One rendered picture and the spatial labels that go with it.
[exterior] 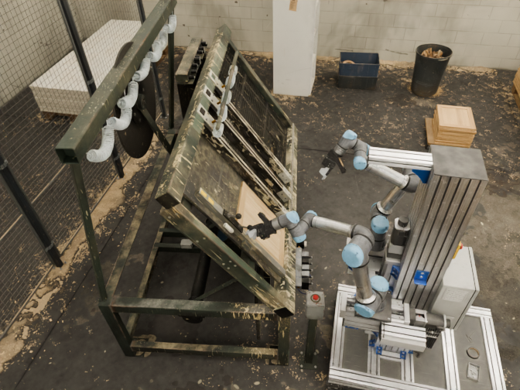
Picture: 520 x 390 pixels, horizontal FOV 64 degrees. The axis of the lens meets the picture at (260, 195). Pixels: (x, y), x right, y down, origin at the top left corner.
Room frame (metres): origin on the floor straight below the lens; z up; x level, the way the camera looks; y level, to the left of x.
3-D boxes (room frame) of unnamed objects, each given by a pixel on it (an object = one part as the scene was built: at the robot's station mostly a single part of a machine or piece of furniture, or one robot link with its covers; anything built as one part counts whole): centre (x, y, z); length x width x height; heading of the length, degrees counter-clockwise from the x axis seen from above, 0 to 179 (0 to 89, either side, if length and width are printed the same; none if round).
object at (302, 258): (1.98, -0.32, 0.69); 0.50 x 0.14 x 0.24; 174
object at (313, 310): (1.54, -0.35, 0.84); 0.12 x 0.12 x 0.18; 84
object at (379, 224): (1.91, -0.82, 1.20); 0.13 x 0.12 x 0.14; 167
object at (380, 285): (1.42, -0.69, 1.20); 0.13 x 0.12 x 0.14; 142
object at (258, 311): (2.66, 0.40, 0.41); 2.20 x 1.38 x 0.83; 174
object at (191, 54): (3.43, 0.53, 1.38); 0.70 x 0.15 x 0.85; 174
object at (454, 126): (4.47, -2.49, 0.20); 0.61 x 0.53 x 0.40; 166
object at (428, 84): (5.77, -2.62, 0.33); 0.52 x 0.51 x 0.65; 166
